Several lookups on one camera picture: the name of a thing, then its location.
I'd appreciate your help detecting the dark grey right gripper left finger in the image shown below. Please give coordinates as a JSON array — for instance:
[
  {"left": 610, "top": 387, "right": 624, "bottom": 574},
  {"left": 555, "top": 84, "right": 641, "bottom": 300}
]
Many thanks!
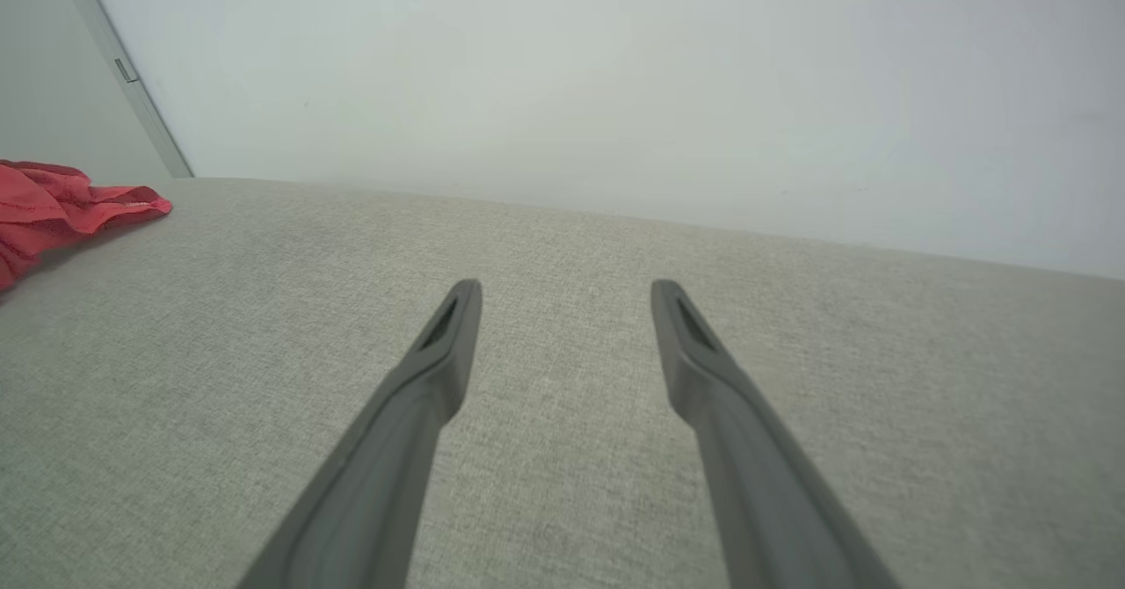
[{"left": 237, "top": 279, "right": 483, "bottom": 589}]

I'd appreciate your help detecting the grey metal wall trim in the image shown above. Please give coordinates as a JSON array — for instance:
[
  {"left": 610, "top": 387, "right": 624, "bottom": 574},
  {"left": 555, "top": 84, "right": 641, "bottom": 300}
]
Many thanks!
[{"left": 54, "top": 0, "right": 195, "bottom": 178}]

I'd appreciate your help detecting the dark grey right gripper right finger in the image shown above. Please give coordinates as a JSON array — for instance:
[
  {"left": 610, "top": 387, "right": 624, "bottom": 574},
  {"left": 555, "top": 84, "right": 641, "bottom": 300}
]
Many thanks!
[{"left": 651, "top": 279, "right": 898, "bottom": 589}]

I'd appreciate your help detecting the red basketball jersey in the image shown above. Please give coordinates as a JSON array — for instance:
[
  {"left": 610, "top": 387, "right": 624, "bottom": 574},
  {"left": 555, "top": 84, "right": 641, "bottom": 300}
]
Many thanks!
[{"left": 0, "top": 160, "right": 174, "bottom": 292}]

